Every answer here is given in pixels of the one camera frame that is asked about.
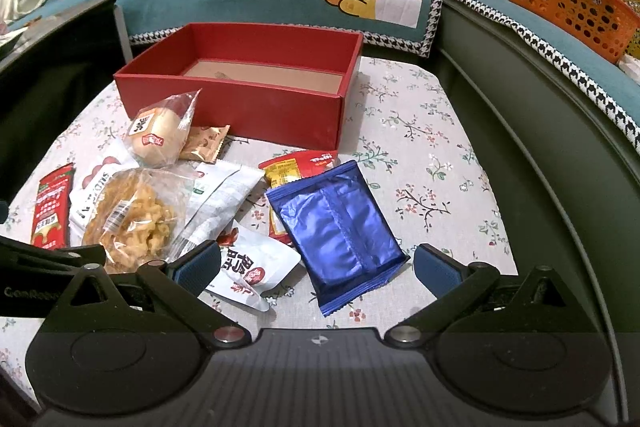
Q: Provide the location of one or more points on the white red snack packet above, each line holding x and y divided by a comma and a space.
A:
251, 265

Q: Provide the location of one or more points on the blue foil snack packet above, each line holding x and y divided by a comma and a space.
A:
337, 227

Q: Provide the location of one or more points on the teal lion sofa cover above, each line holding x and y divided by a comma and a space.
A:
606, 86

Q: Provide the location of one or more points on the red tomato sauce packet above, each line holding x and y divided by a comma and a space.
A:
50, 223

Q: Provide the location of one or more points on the small gold candy packet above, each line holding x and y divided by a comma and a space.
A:
204, 144

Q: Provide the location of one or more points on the clear bag fried snack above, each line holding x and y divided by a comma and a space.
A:
138, 215

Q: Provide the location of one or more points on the clear round bun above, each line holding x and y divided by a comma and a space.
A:
158, 132

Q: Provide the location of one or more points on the floral tablecloth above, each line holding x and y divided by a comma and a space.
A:
409, 145

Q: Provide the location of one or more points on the dark side table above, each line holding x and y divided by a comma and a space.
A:
60, 64

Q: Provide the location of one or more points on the orange plastic basket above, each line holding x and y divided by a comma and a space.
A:
606, 26

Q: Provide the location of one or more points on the white sausage snack packet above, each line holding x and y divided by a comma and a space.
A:
218, 191

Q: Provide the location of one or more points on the green sofa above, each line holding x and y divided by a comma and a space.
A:
566, 178

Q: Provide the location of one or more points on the red yellow Trolli candy bag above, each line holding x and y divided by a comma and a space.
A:
298, 165

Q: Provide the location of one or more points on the red cardboard box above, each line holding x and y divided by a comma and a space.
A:
284, 84

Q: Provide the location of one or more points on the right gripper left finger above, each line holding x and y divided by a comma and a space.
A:
177, 285

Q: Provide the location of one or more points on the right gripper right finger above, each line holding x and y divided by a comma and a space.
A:
458, 290

